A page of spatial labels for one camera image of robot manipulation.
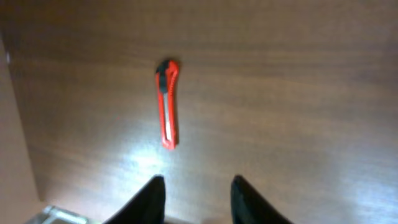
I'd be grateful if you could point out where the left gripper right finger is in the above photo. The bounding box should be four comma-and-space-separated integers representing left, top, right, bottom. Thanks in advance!
230, 175, 293, 224

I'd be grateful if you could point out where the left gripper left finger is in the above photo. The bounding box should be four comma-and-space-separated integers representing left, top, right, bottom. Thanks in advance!
104, 175, 166, 224

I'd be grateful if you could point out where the brown cardboard box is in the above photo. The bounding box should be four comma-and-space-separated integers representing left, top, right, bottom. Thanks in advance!
1, 45, 46, 223

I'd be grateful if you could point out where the orange utility knife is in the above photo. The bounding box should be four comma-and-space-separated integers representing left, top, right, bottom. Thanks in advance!
155, 59, 180, 150

